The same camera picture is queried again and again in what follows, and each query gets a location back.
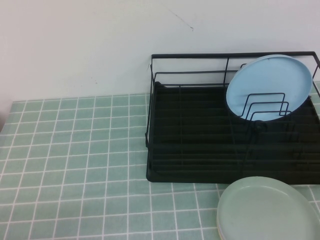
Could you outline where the light green round plate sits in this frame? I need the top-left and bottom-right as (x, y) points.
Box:
(216, 176), (320, 240)

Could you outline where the light blue round plate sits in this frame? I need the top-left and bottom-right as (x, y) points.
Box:
(225, 54), (314, 123)

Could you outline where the green checkered tablecloth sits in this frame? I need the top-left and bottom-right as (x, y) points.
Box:
(0, 81), (320, 240)

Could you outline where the black wire dish rack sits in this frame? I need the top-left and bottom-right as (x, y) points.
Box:
(145, 51), (320, 185)

